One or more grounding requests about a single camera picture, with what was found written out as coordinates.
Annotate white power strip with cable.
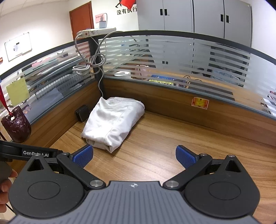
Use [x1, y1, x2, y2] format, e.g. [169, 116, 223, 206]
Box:
[72, 30, 123, 97]

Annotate white wall board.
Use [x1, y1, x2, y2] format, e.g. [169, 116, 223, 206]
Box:
[4, 32, 33, 62]

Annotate red lanyard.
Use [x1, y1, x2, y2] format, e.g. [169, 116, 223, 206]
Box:
[0, 83, 12, 115]

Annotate grey metal cabinet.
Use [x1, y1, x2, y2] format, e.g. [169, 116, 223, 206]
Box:
[137, 0, 253, 47]

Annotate white shirt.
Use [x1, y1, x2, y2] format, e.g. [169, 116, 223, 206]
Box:
[81, 96, 145, 154]

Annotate orange sticker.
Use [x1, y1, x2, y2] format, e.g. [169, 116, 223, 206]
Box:
[191, 97, 210, 109]

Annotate red wall poster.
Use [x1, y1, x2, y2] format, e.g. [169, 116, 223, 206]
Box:
[115, 0, 138, 15]

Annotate black power adapter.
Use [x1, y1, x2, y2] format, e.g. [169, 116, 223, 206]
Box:
[75, 105, 91, 122]

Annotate colourful photo cards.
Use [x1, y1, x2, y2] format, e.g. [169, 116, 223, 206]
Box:
[262, 90, 276, 114]

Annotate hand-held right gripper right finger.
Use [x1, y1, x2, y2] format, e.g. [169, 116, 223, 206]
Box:
[162, 145, 242, 191]

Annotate dark red hanging pouch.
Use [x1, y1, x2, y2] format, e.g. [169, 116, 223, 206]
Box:
[1, 106, 32, 143]

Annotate striped glass desk partition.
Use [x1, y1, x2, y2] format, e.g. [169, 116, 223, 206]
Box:
[0, 41, 96, 151]
[89, 29, 276, 151]

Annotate person's left hand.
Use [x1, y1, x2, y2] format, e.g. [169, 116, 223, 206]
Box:
[0, 169, 18, 205]

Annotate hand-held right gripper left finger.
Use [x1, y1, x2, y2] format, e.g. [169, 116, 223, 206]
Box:
[26, 145, 106, 191]

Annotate yellow sticky note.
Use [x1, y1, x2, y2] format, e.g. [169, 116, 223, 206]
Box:
[6, 77, 31, 106]

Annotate brown wooden door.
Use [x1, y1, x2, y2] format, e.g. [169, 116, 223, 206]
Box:
[69, 1, 93, 35]

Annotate white plug-in charger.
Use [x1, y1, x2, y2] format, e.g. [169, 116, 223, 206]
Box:
[99, 13, 108, 28]

